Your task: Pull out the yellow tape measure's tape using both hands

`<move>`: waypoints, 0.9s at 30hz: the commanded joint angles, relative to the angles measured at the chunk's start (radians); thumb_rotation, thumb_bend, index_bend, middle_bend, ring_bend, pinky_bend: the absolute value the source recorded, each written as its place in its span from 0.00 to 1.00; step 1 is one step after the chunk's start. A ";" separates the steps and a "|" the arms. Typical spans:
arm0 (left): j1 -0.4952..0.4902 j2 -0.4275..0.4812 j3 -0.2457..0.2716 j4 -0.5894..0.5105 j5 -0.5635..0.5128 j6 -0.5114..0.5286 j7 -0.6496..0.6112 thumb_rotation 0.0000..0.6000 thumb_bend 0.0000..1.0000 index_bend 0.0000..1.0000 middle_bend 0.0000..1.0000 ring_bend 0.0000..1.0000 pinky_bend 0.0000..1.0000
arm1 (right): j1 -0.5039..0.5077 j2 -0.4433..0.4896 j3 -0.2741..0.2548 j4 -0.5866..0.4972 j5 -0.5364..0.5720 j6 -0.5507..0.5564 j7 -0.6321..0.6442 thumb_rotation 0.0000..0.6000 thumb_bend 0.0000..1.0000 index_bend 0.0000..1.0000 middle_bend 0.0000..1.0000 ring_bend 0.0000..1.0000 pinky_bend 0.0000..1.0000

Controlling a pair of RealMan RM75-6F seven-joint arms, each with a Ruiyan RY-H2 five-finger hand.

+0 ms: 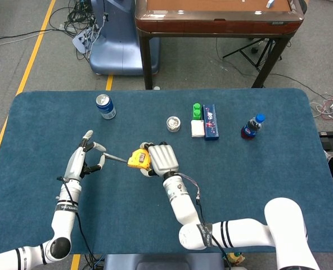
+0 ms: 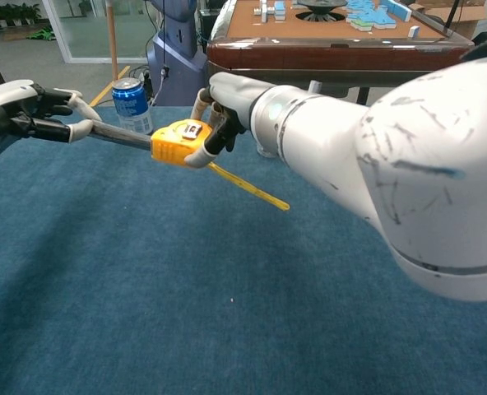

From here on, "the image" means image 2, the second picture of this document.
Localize blue mahjong tile pile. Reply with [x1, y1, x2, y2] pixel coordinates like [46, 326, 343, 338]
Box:
[345, 0, 413, 32]

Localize brown mahjong table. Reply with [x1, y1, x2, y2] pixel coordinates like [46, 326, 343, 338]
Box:
[206, 0, 475, 108]

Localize blue felt table mat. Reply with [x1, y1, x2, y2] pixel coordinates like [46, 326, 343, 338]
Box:
[0, 105, 487, 395]

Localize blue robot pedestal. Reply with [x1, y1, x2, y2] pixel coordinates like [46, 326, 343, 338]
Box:
[146, 0, 208, 107]

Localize wooden pole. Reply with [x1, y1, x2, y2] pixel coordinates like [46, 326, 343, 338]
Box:
[105, 0, 119, 81]

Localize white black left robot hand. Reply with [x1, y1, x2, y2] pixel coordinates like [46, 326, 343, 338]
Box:
[0, 79, 103, 166]

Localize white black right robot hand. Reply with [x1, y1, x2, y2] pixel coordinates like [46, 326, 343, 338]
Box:
[183, 72, 278, 169]

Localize blue white tile cluster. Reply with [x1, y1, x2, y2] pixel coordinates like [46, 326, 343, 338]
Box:
[253, 0, 288, 22]

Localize cardboard box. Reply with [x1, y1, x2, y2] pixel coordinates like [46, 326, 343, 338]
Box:
[410, 0, 487, 40]

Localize yellow tape measure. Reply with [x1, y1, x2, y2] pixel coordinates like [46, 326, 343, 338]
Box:
[89, 118, 290, 211]

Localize green potted plants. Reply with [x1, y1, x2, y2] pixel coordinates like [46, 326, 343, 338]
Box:
[0, 2, 42, 30]

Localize black mahjong table centre disc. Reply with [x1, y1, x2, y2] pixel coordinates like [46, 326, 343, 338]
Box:
[295, 0, 350, 22]

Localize white cloth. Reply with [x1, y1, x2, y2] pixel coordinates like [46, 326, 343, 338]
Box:
[209, 0, 239, 42]

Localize hanging cable with black clip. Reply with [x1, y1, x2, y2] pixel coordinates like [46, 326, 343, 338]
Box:
[152, 0, 171, 106]

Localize blue soda can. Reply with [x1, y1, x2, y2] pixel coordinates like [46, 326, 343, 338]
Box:
[111, 77, 155, 136]

